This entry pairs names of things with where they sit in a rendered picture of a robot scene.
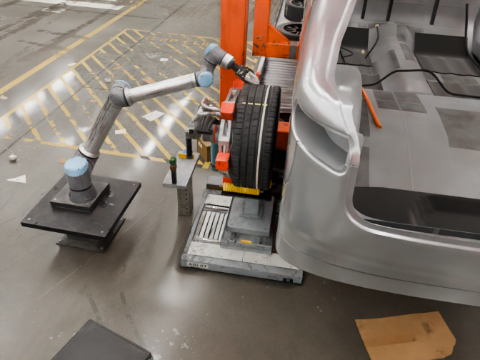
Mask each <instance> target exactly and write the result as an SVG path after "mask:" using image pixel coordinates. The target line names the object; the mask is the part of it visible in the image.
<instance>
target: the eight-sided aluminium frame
mask: <svg viewBox="0 0 480 360"><path fill-rule="evenodd" d="M240 93H241V90H240V89H235V88H230V89H229V93H228V95H227V98H226V101H224V102H230V103H235V107H237V105H238V101H239V95H240ZM231 99H233V101H230V100H231ZM225 122H226V120H224V119H222V120H221V128H220V133H219V141H218V145H219V152H223V146H226V153H230V154H231V148H232V144H231V145H230V140H231V128H232V122H233V121H231V120H229V123H228V129H227V134H226V135H224V127H225ZM218 172H219V173H220V174H221V177H224V178H230V179H231V169H230V168H229V170H228V171H221V170H218Z"/></svg>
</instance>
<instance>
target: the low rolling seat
mask: <svg viewBox="0 0 480 360"><path fill-rule="evenodd" d="M51 360H154V357H153V356H152V355H151V352H150V351H148V350H146V349H144V348H142V347H141V346H139V345H137V344H135V343H134V342H132V341H129V340H128V339H126V338H124V337H123V336H121V335H119V334H117V333H116V332H114V331H112V330H110V329H108V328H106V327H105V326H103V325H101V324H99V323H98V322H96V321H94V320H92V319H89V320H88V321H87V322H86V323H85V324H84V325H83V326H82V327H81V328H80V329H79V330H78V331H77V332H76V333H75V334H74V335H73V336H72V337H71V338H70V339H69V341H68V342H67V343H66V344H65V345H64V346H63V347H62V348H61V349H60V350H59V351H58V352H57V353H56V355H55V356H54V357H53V358H52V359H51Z"/></svg>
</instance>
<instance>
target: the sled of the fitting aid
mask: <svg viewBox="0 0 480 360"><path fill-rule="evenodd" d="M233 202H234V196H233V197H232V198H231V203H230V205H229V210H228V213H227V216H226V221H225V224H224V228H223V231H222V234H221V239H220V247H221V248H226V249H236V250H241V251H250V252H256V253H261V254H271V249H272V244H273V237H274V227H275V221H276V210H277V204H278V201H274V206H273V211H272V217H271V226H270V232H269V236H259V235H253V234H243V233H238V232H232V231H227V230H226V227H227V224H228V220H229V216H230V213H231V208H232V205H233Z"/></svg>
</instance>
